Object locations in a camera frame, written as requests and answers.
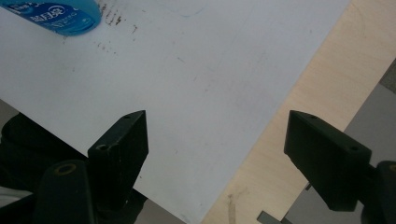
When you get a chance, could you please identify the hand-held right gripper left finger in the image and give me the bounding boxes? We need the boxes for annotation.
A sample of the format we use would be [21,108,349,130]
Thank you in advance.
[87,109,149,215]

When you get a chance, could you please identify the blue liquid bottle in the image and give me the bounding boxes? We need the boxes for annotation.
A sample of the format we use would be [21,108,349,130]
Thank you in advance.
[0,0,103,37]

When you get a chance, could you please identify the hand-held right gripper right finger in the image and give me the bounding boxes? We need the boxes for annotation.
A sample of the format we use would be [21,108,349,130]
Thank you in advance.
[283,109,373,213]

